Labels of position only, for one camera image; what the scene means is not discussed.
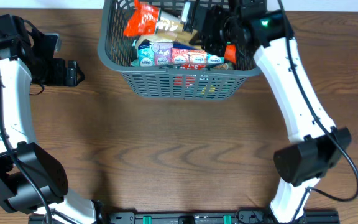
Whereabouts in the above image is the Kleenex tissue multipack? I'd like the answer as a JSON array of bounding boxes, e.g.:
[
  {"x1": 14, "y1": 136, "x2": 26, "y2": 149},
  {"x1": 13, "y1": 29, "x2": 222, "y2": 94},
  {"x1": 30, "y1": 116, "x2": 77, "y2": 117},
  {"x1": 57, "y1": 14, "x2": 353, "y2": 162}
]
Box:
[{"x1": 138, "y1": 40, "x2": 224, "y2": 67}]

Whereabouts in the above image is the mint green wipes packet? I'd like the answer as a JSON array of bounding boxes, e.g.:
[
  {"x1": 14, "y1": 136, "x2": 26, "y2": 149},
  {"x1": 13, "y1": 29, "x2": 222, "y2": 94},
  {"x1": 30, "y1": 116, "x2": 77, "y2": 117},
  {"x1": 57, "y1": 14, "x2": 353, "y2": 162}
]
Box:
[{"x1": 131, "y1": 40, "x2": 140, "y2": 67}]

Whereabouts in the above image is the orange pasta packet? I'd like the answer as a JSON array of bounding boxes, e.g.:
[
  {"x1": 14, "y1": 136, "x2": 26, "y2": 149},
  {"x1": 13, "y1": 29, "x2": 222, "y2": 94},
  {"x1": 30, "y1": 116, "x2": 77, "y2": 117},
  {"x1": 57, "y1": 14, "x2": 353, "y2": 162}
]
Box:
[{"x1": 123, "y1": 1, "x2": 239, "y2": 64}]

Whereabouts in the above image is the grey plastic basket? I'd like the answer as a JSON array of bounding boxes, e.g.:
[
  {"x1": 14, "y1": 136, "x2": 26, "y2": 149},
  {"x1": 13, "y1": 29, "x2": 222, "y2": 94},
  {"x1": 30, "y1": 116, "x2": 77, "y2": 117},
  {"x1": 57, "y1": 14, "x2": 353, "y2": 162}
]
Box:
[{"x1": 98, "y1": 0, "x2": 261, "y2": 100}]

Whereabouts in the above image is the beige brown snack bag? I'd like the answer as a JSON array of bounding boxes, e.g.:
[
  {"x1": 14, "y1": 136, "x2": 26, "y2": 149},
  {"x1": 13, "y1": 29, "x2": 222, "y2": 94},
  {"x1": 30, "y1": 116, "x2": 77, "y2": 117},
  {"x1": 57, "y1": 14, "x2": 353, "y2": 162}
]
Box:
[{"x1": 135, "y1": 32, "x2": 199, "y2": 47}]

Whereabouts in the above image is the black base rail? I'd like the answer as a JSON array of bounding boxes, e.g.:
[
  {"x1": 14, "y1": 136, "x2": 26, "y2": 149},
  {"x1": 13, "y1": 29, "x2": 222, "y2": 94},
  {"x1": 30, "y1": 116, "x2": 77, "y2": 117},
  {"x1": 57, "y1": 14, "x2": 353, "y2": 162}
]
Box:
[{"x1": 28, "y1": 205, "x2": 341, "y2": 224}]

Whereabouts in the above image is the green lid jar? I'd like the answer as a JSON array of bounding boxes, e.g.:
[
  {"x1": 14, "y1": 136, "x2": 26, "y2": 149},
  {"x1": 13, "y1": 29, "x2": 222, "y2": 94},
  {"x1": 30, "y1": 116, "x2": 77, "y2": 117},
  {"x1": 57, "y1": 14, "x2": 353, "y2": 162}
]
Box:
[{"x1": 213, "y1": 62, "x2": 234, "y2": 70}]

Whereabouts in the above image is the green coffee mix bag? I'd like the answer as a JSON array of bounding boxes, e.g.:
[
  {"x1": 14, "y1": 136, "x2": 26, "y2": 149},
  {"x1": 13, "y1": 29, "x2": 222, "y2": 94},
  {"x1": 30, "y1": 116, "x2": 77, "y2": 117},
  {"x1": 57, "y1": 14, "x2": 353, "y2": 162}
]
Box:
[{"x1": 174, "y1": 63, "x2": 216, "y2": 70}]

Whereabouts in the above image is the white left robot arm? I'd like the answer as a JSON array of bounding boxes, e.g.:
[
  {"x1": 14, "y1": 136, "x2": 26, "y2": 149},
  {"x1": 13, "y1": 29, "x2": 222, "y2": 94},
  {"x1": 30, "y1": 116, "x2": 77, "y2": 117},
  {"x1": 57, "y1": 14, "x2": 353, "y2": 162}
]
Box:
[{"x1": 0, "y1": 14, "x2": 104, "y2": 223}]

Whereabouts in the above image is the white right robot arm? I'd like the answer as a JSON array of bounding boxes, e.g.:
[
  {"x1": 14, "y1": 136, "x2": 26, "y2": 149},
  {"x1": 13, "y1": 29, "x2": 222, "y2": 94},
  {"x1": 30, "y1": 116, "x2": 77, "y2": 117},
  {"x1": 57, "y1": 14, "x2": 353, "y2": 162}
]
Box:
[{"x1": 181, "y1": 1, "x2": 351, "y2": 223}]

